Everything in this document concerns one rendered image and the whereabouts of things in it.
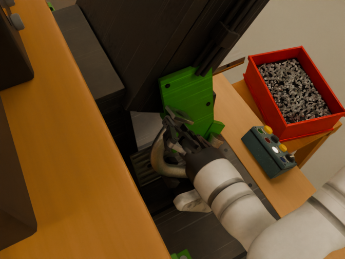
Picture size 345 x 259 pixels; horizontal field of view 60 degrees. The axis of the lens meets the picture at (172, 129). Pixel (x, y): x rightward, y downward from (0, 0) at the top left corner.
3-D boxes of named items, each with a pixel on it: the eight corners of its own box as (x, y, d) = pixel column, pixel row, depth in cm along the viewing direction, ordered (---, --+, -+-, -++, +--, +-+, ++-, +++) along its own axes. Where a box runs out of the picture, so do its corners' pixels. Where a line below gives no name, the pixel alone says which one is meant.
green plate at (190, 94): (198, 115, 79) (191, 43, 64) (215, 134, 74) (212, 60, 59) (158, 132, 76) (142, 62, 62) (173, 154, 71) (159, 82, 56)
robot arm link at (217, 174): (169, 203, 51) (187, 233, 47) (208, 154, 48) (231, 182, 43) (203, 205, 57) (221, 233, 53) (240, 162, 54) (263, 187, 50)
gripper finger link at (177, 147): (193, 151, 52) (192, 145, 54) (171, 138, 51) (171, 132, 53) (186, 162, 53) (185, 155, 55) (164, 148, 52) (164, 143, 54)
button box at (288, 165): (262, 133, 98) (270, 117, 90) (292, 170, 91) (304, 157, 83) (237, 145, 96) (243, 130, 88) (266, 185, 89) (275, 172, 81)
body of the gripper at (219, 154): (242, 165, 53) (213, 132, 59) (212, 157, 47) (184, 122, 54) (216, 195, 55) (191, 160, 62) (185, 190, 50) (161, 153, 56)
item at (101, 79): (104, 90, 103) (78, 2, 74) (142, 162, 89) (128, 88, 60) (52, 111, 98) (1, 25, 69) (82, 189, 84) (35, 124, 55)
